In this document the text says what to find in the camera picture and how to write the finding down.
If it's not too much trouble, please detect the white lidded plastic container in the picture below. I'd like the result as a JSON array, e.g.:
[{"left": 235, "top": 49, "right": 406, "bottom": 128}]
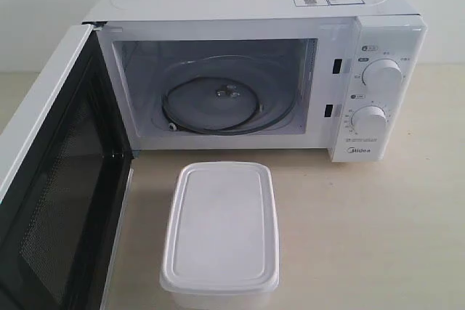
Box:
[{"left": 159, "top": 161, "right": 280, "bottom": 309}]

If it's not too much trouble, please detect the white microwave door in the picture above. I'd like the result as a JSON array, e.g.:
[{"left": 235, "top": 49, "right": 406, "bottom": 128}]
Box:
[{"left": 1, "top": 23, "right": 133, "bottom": 309}]

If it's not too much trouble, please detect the white Midea microwave body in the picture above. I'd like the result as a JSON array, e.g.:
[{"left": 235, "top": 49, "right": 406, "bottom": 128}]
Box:
[{"left": 84, "top": 0, "right": 426, "bottom": 162}]

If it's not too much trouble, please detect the glass turntable plate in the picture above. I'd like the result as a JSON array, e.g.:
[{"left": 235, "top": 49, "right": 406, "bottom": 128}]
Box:
[{"left": 160, "top": 55, "right": 300, "bottom": 136}]

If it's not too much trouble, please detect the white lower timer knob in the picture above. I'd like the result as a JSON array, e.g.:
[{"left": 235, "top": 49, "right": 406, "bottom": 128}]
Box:
[{"left": 351, "top": 105, "right": 387, "bottom": 134}]

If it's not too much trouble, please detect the white upper power knob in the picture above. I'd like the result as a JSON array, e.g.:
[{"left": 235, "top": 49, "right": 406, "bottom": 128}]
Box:
[{"left": 362, "top": 59, "right": 403, "bottom": 93}]

